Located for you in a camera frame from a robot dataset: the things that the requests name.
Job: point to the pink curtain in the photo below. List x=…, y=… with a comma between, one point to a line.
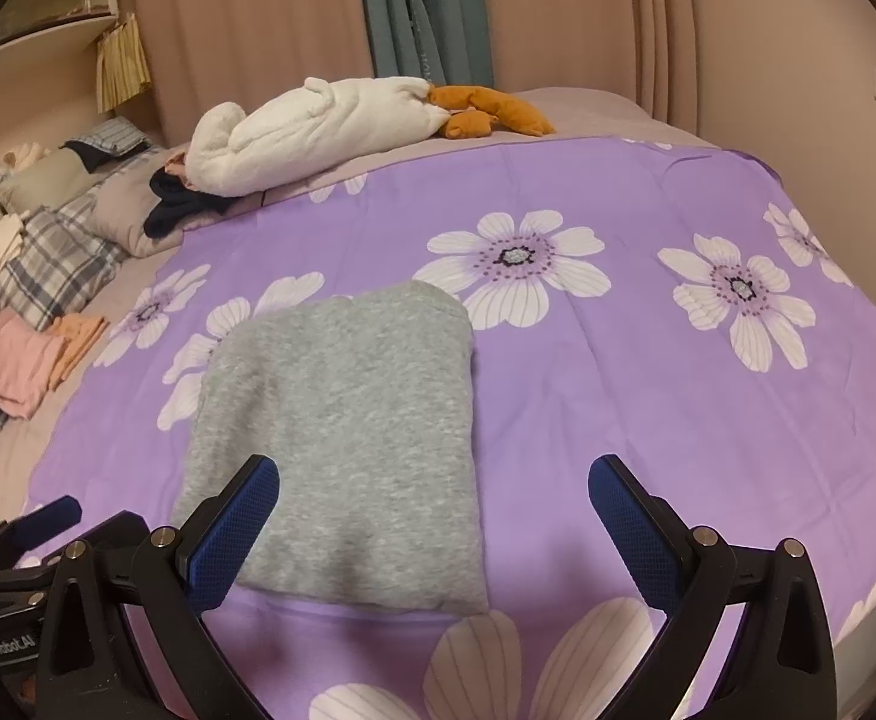
x=573, y=15

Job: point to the dark navy garment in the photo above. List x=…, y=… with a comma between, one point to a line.
x=175, y=210

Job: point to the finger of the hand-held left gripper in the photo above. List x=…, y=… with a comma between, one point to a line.
x=48, y=519
x=108, y=529

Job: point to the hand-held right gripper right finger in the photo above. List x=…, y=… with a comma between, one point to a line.
x=633, y=529

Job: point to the white goose plush toy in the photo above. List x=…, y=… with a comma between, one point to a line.
x=295, y=127

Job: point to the grey-green pillow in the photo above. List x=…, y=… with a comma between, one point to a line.
x=40, y=172

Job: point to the grey pillow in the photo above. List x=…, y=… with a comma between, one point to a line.
x=123, y=202

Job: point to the straw fringe hanging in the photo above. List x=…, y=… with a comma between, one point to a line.
x=123, y=67

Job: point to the beige plush toy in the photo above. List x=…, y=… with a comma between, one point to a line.
x=22, y=154

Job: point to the bed with mauve sheet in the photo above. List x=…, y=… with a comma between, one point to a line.
x=595, y=109

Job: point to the grey printed sweatshirt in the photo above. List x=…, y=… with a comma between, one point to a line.
x=348, y=427

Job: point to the dark cloth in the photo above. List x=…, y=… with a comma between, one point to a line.
x=85, y=157

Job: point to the teal curtain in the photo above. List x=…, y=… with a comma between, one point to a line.
x=423, y=7

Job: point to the striped pillow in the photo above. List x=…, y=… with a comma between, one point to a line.
x=108, y=135

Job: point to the folded orange garment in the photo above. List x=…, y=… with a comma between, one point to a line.
x=82, y=337

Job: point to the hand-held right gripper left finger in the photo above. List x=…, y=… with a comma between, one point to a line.
x=235, y=525

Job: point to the purple floral blanket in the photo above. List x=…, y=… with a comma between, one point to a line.
x=633, y=390

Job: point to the crumpled pink garment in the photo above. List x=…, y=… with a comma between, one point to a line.
x=177, y=165

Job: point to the grey plaid quilt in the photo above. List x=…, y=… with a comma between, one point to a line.
x=48, y=255

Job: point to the folded pink garment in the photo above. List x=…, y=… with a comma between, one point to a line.
x=18, y=367

